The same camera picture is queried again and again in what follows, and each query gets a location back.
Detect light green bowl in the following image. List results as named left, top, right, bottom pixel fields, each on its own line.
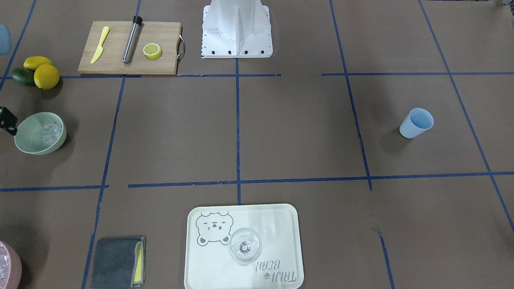
left=14, top=112, right=67, bottom=155

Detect light blue plastic cup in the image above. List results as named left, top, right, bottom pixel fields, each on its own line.
left=400, top=108, right=434, bottom=139

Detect pink bowl of ice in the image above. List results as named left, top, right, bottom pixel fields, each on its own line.
left=0, top=241, right=22, bottom=289

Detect green lime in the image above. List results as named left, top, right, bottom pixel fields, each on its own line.
left=11, top=68, right=36, bottom=87

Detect yellow lemon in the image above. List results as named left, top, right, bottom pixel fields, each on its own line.
left=34, top=64, right=60, bottom=90
left=23, top=55, right=53, bottom=71

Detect yellow plastic knife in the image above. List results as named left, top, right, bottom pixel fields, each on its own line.
left=90, top=26, right=110, bottom=64

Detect lemon half slice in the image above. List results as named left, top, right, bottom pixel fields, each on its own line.
left=143, top=43, right=162, bottom=59

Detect wooden cutting board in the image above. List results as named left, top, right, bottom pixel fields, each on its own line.
left=78, top=21, right=182, bottom=75

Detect clear wine glass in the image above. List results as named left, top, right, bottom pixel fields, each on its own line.
left=229, top=228, right=262, bottom=265

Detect cream bear tray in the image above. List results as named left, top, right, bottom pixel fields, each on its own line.
left=184, top=204, right=304, bottom=289

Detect metal handled knife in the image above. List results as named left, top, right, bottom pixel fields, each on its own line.
left=121, top=15, right=143, bottom=64

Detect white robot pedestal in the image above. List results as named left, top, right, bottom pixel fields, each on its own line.
left=201, top=0, right=273, bottom=59

